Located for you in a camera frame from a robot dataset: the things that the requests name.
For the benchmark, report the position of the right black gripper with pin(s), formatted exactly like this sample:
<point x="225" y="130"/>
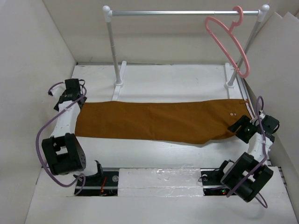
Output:
<point x="244" y="121"/>

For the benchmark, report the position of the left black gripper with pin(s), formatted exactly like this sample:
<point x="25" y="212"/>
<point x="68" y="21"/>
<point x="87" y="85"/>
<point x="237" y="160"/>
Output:
<point x="57" y="106"/>

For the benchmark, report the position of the brown trousers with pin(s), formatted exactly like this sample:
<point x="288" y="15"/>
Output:
<point x="187" y="122"/>

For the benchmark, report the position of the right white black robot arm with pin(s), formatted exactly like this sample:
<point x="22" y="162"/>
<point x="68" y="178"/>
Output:
<point x="249" y="174"/>

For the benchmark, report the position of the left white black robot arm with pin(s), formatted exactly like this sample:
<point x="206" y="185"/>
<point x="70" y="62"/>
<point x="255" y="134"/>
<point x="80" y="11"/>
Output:
<point x="57" y="147"/>

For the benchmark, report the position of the pink plastic hanger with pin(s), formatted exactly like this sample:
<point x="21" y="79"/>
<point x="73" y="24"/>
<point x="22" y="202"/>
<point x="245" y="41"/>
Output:
<point x="229" y="32"/>

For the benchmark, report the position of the white metal clothes rack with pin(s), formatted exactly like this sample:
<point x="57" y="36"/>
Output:
<point x="120" y="70"/>

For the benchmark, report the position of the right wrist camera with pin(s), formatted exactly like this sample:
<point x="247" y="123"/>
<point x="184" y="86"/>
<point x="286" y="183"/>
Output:
<point x="255" y="121"/>

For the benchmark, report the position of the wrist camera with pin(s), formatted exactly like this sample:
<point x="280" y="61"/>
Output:
<point x="56" y="90"/>
<point x="255" y="121"/>

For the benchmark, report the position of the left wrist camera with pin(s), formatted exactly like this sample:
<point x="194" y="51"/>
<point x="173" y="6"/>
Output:
<point x="56" y="90"/>

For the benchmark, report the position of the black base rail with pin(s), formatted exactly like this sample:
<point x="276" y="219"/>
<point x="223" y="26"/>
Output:
<point x="154" y="182"/>

